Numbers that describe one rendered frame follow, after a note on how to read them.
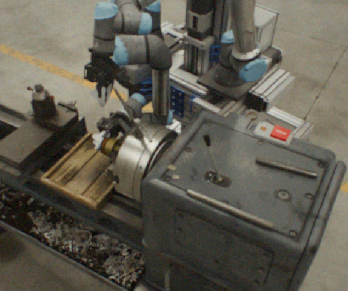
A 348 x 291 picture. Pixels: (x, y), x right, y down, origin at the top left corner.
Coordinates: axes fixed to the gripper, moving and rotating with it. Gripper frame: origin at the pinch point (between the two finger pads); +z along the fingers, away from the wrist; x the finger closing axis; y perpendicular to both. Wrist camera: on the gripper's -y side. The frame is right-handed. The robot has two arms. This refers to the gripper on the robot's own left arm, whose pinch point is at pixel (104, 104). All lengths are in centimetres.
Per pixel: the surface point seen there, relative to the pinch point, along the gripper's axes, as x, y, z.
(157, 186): 15.8, -34.1, 12.5
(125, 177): 7.0, -16.5, 21.7
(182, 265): 5, -45, 50
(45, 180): 3, 25, 44
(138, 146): 1.5, -17.3, 10.3
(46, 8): -260, 261, 58
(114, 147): -6.1, -2.4, 20.1
